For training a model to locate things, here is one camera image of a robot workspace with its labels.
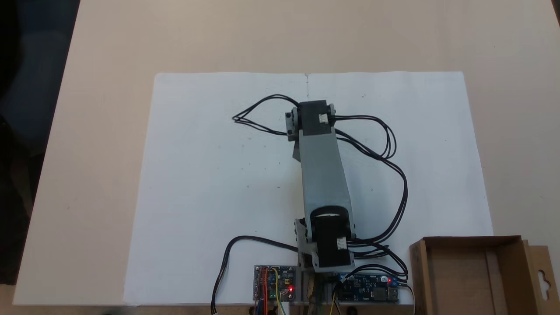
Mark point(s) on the small motor driver board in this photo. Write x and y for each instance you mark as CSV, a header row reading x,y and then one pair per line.
x,y
284,280

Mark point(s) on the brown cardboard box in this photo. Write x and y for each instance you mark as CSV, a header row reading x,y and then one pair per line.
x,y
455,280

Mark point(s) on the white paper sheet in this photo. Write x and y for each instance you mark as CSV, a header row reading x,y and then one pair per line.
x,y
210,175

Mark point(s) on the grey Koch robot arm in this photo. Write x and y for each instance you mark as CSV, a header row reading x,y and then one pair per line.
x,y
323,175

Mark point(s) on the blue circuit board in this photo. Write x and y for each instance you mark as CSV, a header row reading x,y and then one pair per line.
x,y
363,288

